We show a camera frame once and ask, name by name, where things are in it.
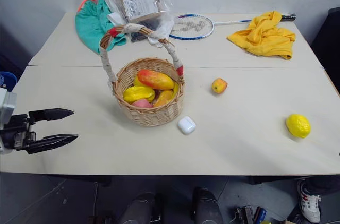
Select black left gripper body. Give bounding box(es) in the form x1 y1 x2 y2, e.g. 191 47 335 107
0 114 37 152

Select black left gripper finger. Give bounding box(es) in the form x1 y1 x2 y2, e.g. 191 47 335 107
28 108 75 125
25 134 79 155

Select wicker basket with handle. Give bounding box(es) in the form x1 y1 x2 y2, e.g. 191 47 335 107
99 23 186 127

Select blue round container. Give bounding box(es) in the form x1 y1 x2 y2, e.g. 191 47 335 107
0 71 18 92

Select yellow starfruit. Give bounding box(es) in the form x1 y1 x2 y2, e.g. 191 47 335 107
123 85 156 104

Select pink peach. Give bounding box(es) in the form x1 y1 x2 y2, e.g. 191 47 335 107
132 98 154 109

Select teal cloth bag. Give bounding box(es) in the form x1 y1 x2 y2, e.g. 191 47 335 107
75 0 128 55

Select dark rounded robot foot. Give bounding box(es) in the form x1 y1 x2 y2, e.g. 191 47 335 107
118 192 160 224
192 187 224 224

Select orange red mango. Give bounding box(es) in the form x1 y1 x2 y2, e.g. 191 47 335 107
137 69 175 90

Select orange yellow pear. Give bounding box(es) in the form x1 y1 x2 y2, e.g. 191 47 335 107
153 89 175 108

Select yellow banana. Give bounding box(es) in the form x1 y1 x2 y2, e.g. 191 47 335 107
169 81 180 101

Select white earbuds case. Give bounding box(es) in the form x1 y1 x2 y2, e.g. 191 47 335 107
177 116 197 135

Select clear plastic bag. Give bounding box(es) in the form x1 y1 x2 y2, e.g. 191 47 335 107
96 0 175 48

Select brown cardboard box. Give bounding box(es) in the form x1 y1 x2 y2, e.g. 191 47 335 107
116 0 168 23

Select blue white badminton racket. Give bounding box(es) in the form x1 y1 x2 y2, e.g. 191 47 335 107
168 13 297 41

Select small red yellow apple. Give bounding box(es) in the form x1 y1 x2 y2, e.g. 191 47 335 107
211 77 228 94

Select tools on floor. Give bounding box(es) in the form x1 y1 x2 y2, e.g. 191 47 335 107
228 206 273 224

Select yellow cloth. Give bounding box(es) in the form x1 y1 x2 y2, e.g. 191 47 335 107
227 10 297 61

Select yellow lemon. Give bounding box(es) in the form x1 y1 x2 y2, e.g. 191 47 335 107
286 113 312 139

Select white red sneaker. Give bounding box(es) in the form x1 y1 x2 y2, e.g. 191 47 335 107
296 179 322 224

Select black chair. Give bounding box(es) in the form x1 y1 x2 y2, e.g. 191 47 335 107
310 7 340 94

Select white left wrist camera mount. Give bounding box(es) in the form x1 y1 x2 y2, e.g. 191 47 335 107
0 87 18 130

